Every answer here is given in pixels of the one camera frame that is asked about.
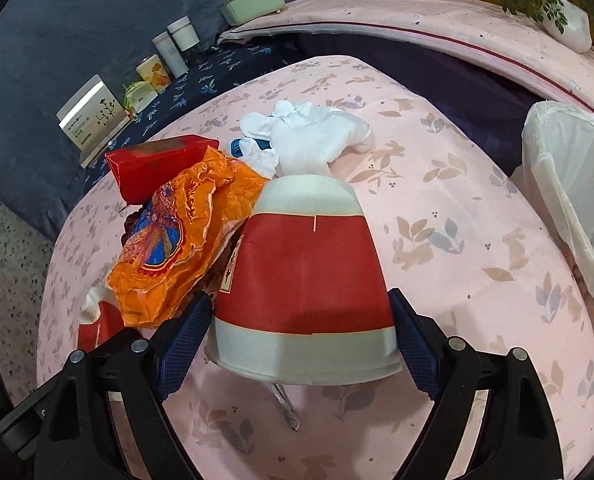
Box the blue-grey sofa cushion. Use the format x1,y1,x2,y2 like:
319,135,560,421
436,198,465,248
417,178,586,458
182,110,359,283
0,0,355,241

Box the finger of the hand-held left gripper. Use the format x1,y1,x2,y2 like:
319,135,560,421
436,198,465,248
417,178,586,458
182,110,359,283
0,390,45,461

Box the red and white wrapper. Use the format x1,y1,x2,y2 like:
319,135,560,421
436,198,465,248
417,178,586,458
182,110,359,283
78,287,128,356

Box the orange plastic bag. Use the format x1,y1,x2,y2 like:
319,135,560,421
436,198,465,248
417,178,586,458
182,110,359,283
108,146,268,330

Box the white crumpled cloth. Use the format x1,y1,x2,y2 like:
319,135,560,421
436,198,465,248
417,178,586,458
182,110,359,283
239,100,374,178

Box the pink cloth with red stripe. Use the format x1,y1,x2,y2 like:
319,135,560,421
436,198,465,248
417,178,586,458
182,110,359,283
219,0,594,131

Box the metal tweezers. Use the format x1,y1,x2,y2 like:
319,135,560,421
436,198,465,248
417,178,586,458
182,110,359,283
267,382,303,431

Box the tall white bottle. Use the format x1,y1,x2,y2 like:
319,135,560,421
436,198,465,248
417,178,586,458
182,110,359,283
152,31,189,78

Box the book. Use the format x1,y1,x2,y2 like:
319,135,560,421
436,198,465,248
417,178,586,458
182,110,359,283
79,112,135,168

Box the orange floral small box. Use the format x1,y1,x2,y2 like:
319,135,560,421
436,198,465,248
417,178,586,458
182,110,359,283
136,55,170,93

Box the blue tape measure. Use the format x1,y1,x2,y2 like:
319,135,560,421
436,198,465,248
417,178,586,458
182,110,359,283
229,137,273,158

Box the pale green tissue box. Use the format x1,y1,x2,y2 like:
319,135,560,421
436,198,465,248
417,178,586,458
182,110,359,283
220,0,285,26

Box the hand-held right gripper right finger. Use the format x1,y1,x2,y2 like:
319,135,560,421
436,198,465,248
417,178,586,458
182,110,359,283
388,287,565,480

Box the white plant pot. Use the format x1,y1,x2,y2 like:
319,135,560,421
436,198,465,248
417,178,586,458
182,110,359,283
540,0,592,53

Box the red and white paper bowl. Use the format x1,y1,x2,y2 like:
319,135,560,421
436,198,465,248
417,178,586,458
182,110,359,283
204,175,404,386

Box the trash bin with white liner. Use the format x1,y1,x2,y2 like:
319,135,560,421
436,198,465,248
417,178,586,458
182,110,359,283
510,100,594,356

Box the dark purple sheet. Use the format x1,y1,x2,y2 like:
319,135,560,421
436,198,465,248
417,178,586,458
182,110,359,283
297,35,543,171

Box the white box with plant print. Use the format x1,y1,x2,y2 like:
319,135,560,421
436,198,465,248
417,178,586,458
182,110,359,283
57,74,128,151

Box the navy floral cloth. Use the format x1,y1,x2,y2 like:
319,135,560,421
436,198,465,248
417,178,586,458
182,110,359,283
82,42,298,191

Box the red cardboard box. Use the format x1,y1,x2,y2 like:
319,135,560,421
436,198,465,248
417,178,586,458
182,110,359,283
105,135,221,206

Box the white canister with dark base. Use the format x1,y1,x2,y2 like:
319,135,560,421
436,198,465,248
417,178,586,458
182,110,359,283
167,16,201,56

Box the green packet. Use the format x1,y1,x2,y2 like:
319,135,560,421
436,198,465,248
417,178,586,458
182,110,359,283
123,80,157,113

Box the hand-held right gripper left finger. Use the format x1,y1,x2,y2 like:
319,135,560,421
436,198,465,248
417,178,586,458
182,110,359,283
37,291,214,480

